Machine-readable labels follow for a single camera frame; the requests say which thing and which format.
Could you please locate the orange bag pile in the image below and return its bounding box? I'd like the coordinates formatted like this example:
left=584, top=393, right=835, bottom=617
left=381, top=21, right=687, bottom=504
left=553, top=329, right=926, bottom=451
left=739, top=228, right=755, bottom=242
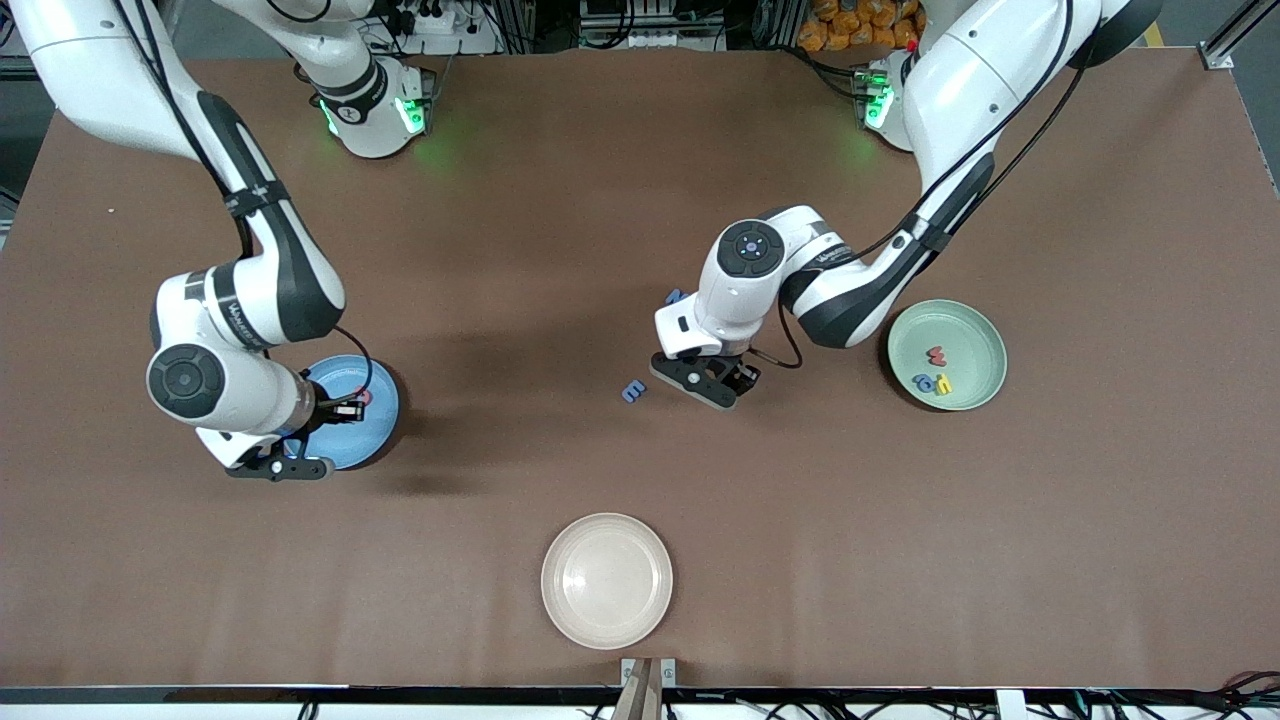
left=797, top=0, right=926, bottom=53

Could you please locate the black base cable bundle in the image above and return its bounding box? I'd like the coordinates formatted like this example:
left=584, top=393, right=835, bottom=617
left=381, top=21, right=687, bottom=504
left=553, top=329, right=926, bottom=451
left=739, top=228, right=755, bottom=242
left=780, top=45, right=866, bottom=101

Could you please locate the tan wooden strip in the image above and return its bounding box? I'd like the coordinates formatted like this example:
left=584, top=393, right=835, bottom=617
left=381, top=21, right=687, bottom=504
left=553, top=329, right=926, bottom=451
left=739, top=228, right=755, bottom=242
left=611, top=658, right=664, bottom=720

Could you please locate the white power strip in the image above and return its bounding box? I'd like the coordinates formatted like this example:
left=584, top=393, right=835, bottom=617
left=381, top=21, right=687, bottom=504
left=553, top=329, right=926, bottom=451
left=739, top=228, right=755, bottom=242
left=385, top=0, right=463, bottom=36

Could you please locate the beige plate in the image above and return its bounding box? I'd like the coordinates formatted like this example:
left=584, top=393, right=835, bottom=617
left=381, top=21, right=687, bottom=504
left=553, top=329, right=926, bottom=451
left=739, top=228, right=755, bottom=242
left=541, top=513, right=674, bottom=651

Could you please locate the blue plate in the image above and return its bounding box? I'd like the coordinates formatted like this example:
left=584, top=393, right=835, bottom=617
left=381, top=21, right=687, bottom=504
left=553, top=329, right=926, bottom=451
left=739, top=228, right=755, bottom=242
left=288, top=355, right=400, bottom=471

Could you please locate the black electronics rack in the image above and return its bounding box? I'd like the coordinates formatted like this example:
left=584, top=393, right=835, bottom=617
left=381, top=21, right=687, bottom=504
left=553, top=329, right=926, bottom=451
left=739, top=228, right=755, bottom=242
left=578, top=0, right=731, bottom=51

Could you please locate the aluminium frame rail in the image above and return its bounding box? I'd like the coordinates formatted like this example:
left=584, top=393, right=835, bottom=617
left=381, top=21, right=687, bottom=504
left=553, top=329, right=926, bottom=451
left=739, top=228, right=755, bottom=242
left=1200, top=0, right=1280, bottom=71

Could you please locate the metal edge bracket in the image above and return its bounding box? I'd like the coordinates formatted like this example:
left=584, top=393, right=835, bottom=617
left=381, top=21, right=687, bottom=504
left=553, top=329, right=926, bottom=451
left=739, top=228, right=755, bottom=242
left=620, top=657, right=678, bottom=689

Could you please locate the green plate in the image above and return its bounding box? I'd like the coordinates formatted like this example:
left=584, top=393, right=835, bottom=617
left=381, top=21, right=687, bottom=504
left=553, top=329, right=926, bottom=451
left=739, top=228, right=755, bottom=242
left=887, top=299, right=1008, bottom=412

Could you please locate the black red cable bundle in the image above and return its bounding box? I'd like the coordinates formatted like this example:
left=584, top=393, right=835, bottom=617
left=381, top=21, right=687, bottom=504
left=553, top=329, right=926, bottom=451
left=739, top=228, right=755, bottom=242
left=1030, top=672, right=1280, bottom=720

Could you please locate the brown table cover sheet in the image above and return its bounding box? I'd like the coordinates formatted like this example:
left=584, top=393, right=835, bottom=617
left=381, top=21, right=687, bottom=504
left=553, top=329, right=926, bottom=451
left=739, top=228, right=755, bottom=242
left=0, top=48, right=1280, bottom=691

